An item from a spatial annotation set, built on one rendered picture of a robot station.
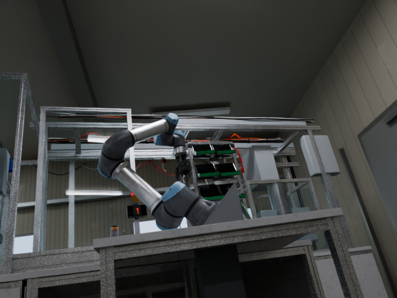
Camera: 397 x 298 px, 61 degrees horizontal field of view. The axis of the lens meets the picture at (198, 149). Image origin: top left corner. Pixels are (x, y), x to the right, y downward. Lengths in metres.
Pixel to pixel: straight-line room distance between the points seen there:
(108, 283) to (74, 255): 0.64
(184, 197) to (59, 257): 0.70
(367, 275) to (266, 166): 1.23
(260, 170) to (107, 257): 2.23
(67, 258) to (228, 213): 0.85
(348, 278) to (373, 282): 1.97
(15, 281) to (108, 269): 0.66
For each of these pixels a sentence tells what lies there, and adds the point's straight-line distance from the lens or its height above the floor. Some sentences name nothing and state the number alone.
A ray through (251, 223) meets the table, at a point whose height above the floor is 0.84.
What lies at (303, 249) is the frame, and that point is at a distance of 2.10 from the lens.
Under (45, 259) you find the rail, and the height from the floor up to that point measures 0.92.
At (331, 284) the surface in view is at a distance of 3.05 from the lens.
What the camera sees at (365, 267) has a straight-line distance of 3.29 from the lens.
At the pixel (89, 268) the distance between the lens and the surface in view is 1.73.
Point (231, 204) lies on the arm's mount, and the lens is 1.40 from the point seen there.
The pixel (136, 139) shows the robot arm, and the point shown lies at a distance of 1.72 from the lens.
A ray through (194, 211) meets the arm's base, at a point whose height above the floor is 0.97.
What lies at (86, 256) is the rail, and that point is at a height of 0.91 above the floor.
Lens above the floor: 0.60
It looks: 25 degrees up
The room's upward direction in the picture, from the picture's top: 10 degrees counter-clockwise
